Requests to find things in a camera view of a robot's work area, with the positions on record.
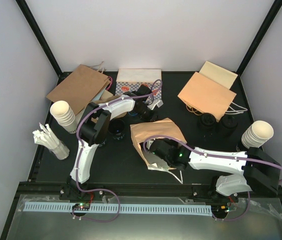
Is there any orange kraft paper bag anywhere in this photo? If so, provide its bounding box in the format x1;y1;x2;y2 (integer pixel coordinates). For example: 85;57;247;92
130;117;188;185

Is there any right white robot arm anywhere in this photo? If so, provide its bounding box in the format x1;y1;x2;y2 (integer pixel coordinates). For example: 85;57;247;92
144;138;281;202

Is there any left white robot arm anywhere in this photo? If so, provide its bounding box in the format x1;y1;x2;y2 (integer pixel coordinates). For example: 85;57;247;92
70;85;158;200

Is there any checkered printed paper bag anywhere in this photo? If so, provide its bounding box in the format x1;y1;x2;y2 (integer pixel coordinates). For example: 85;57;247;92
115;68;162;95

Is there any stack of pulp cup carriers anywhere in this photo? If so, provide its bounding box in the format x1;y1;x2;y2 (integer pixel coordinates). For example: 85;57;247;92
90;94;127;118

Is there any black lid stack left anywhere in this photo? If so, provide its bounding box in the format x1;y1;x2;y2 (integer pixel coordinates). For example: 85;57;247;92
197;113;217;131

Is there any black lid stack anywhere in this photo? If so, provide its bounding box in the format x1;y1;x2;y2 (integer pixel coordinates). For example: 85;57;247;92
218;115;238;138
197;113;217;131

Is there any orange flat bag right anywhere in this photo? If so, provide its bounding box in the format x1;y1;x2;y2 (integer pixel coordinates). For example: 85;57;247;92
177;72;237;121

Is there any black lid stack right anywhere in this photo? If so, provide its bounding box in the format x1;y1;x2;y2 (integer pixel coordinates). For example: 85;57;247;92
218;115;238;138

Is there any brown flat paper bag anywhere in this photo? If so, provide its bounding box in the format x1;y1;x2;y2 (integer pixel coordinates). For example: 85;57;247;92
46;64;109;115

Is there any left stack of paper cups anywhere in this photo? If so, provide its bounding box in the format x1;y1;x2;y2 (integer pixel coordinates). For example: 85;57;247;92
49;100;78;134

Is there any stack of paper cups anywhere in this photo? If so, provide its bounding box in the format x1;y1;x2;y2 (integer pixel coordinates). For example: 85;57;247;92
241;120;274;149
49;100;78;134

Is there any right stack of paper cups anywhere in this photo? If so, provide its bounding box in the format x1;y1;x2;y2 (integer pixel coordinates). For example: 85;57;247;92
241;120;274;149

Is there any tan flat paper bag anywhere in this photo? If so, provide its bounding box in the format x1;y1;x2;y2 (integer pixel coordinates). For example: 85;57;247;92
199;61;238;89

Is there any bundle of wrapped straws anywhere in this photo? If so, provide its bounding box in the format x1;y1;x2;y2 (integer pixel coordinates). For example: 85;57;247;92
32;123;70;160

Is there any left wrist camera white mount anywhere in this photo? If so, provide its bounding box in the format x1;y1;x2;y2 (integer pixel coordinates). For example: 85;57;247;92
147;99;164;110

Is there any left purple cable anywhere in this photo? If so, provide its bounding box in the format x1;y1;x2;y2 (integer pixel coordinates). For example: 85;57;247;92
70;79;163;223

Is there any purple cable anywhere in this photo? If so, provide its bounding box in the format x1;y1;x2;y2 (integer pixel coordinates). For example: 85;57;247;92
70;79;163;223
142;134;282;222

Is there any blue slotted cable duct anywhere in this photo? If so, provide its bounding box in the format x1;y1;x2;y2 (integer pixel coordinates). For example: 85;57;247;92
23;202;212;217

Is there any right black frame post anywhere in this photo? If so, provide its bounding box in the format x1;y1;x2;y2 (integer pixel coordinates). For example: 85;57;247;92
236;0;282;75

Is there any black frame post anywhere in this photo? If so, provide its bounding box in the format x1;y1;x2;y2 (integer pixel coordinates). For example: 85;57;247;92
15;0;63;77
236;0;282;75

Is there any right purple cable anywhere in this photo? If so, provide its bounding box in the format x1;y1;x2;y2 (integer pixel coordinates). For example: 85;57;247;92
142;134;282;222

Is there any left black frame post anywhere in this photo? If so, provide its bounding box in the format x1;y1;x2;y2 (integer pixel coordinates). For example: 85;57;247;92
15;0;63;77

